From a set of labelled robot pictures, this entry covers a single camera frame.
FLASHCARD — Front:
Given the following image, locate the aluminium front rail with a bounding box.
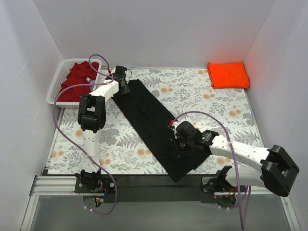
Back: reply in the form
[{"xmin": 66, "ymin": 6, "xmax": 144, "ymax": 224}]
[{"xmin": 30, "ymin": 175, "xmax": 289, "ymax": 196}]

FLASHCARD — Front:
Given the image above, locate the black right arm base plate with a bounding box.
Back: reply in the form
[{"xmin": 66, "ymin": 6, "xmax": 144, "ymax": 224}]
[{"xmin": 200, "ymin": 177, "xmax": 237, "ymax": 193}]

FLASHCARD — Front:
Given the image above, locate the folded orange t-shirt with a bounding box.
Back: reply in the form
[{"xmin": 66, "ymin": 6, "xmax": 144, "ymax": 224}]
[{"xmin": 207, "ymin": 62, "xmax": 250, "ymax": 89}]

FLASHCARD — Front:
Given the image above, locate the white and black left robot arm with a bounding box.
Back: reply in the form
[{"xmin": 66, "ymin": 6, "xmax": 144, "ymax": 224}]
[{"xmin": 76, "ymin": 65, "xmax": 130, "ymax": 193}]

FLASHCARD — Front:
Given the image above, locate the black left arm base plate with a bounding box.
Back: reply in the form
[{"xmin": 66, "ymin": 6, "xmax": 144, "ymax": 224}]
[{"xmin": 74, "ymin": 178, "xmax": 115, "ymax": 193}]

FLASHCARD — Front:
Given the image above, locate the white plastic laundry basket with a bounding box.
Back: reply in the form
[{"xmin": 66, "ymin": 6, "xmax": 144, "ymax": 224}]
[{"xmin": 46, "ymin": 58, "xmax": 102, "ymax": 108}]

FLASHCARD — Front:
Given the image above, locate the red t-shirt in basket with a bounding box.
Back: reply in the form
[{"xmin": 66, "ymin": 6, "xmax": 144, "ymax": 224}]
[{"xmin": 57, "ymin": 61, "xmax": 97, "ymax": 102}]

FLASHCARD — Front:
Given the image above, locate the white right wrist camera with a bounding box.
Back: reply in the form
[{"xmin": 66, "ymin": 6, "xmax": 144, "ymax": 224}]
[{"xmin": 168, "ymin": 120, "xmax": 180, "ymax": 139}]

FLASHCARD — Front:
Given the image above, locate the black t-shirt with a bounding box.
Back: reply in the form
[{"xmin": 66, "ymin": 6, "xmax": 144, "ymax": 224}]
[{"xmin": 114, "ymin": 80, "xmax": 210, "ymax": 182}]

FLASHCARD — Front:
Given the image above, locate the floral patterned table mat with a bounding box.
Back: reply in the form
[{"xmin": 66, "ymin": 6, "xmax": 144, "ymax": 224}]
[{"xmin": 46, "ymin": 69, "xmax": 263, "ymax": 175}]

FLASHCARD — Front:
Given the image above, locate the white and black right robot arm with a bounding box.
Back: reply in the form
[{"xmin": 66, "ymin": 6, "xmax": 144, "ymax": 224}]
[{"xmin": 169, "ymin": 121, "xmax": 299, "ymax": 197}]

